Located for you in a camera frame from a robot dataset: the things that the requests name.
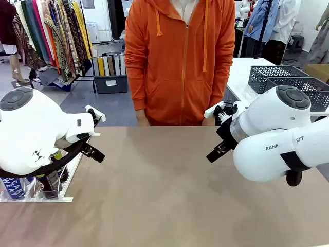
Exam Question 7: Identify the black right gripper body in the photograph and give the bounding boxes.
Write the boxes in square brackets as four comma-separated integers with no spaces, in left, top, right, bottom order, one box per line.
[216,118,236,152]

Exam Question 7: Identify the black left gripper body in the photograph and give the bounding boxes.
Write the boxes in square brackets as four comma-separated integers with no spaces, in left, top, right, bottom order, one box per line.
[57,138,91,155]

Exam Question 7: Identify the grey plastic woven basket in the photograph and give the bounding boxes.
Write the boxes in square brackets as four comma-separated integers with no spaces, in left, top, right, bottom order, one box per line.
[248,65,310,95]
[266,76,329,112]

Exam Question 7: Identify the white can dispenser rack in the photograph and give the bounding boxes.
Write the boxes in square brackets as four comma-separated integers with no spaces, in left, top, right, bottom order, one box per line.
[0,132,102,203]

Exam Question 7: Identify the person's right hand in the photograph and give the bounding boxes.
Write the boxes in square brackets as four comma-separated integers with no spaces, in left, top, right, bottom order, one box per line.
[135,109,151,127]

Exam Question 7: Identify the black metal clothes rack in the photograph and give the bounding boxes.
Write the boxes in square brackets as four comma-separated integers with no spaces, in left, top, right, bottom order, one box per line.
[29,0,97,94]

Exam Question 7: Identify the white side table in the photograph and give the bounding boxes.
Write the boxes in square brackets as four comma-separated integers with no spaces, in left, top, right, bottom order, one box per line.
[226,57,329,116]

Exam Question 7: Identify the grey storage bin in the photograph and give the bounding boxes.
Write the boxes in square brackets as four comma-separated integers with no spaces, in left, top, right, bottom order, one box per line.
[93,74,129,94]

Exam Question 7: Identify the person in orange hoodie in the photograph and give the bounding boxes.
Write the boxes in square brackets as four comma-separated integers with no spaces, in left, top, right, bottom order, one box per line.
[124,0,236,127]

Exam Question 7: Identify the grey cloth pile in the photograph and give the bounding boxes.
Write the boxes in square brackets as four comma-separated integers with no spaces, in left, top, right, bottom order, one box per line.
[37,67,77,92]

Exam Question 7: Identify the cream fabric roll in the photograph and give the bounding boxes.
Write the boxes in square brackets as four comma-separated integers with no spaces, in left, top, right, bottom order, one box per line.
[102,56,111,76]

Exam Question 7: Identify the brown fabric roll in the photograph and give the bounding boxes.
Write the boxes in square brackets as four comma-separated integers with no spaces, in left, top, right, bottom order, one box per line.
[107,55,115,76]

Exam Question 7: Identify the grey trousers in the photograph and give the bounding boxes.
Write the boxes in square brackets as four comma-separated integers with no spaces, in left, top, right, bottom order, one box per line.
[245,37,261,59]

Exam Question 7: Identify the black equipment rack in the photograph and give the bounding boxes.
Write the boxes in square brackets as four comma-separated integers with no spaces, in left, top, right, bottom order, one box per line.
[235,17,249,58]

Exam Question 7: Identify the dark patterned skirt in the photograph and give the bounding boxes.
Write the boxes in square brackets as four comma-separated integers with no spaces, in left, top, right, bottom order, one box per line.
[264,40,286,65]

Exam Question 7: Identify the orange hanging garment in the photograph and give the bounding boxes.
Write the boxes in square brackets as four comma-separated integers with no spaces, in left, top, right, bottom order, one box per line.
[46,32,61,74]

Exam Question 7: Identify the mannequin legs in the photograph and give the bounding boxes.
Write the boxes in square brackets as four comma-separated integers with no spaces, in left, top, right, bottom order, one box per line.
[10,52,30,84]

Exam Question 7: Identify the green patterned garment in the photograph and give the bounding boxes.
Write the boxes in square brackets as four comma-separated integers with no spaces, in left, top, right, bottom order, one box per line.
[43,12,70,80]

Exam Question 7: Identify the dark patterned garment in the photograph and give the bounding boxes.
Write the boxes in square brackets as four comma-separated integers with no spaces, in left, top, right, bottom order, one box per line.
[61,0,87,75]

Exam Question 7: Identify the brown patterned garment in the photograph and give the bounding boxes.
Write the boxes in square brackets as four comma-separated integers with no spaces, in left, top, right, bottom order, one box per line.
[12,15,47,70]

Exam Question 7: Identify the cardboard box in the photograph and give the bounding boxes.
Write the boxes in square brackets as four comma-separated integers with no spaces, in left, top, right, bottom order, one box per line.
[304,63,329,83]

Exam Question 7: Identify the white air purifier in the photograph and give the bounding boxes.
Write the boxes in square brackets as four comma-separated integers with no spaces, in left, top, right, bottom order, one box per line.
[86,22,100,44]

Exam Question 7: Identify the black stand pole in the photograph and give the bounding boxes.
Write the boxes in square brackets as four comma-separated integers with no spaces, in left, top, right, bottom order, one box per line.
[258,0,273,51]

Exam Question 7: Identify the black step stool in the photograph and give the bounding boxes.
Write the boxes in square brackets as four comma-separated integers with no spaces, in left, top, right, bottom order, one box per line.
[290,34,305,54]

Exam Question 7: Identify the blue shirt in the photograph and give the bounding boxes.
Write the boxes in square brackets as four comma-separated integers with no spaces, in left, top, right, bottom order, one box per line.
[243,0,281,43]

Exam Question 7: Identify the yellow garment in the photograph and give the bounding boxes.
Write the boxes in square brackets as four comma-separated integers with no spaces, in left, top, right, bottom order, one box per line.
[71,1,93,60]

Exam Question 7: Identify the teal garment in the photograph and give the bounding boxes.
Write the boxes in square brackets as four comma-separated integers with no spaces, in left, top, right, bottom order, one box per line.
[20,0,51,62]

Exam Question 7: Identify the white hanging shirt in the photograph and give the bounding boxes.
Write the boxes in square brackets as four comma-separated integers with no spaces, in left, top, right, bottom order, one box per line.
[269,0,301,46]

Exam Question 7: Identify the white inner shirt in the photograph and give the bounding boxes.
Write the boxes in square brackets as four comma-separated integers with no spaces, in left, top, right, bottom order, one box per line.
[170,0,200,26]

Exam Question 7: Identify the pink garment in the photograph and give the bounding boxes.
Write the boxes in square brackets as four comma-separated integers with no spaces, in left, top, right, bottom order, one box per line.
[32,0,56,66]

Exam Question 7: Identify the maroon garment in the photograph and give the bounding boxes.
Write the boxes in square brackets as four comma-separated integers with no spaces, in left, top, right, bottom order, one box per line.
[0,0,17,46]

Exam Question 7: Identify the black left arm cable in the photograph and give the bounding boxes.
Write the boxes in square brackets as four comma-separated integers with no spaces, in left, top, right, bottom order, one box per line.
[0,140,89,178]

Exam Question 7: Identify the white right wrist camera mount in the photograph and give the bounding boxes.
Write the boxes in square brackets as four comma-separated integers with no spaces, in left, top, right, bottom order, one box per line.
[204,101,248,126]

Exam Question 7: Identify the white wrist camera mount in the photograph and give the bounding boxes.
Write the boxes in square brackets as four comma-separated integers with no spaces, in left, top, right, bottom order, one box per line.
[204,101,248,126]
[85,104,106,129]

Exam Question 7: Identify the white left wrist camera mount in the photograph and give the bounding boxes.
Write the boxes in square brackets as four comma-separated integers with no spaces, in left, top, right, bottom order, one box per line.
[85,104,106,129]

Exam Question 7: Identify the black right arm cable strap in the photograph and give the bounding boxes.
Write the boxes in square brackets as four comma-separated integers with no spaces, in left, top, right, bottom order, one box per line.
[280,151,312,187]

